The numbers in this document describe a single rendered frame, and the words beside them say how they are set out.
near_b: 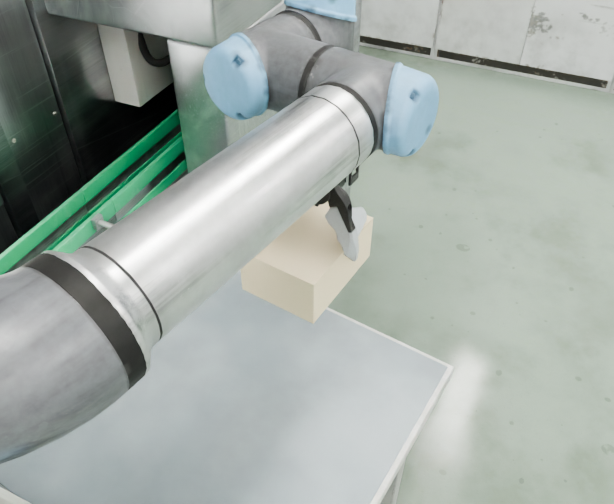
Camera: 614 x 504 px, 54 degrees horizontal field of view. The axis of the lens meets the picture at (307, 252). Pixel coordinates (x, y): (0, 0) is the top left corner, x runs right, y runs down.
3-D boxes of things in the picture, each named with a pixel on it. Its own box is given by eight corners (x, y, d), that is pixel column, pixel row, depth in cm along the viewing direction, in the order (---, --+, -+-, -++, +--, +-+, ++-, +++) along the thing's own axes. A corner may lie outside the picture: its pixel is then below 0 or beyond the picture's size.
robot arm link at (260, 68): (283, 67, 51) (354, 25, 57) (189, 36, 56) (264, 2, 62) (286, 147, 56) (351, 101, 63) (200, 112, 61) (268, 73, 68)
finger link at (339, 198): (364, 225, 78) (334, 167, 75) (359, 232, 77) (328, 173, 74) (337, 230, 81) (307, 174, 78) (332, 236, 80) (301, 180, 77)
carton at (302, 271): (369, 255, 91) (373, 217, 86) (313, 323, 81) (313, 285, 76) (303, 227, 96) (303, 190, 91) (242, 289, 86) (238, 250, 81)
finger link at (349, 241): (387, 239, 83) (358, 182, 80) (366, 263, 80) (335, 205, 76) (369, 241, 86) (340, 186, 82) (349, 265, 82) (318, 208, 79)
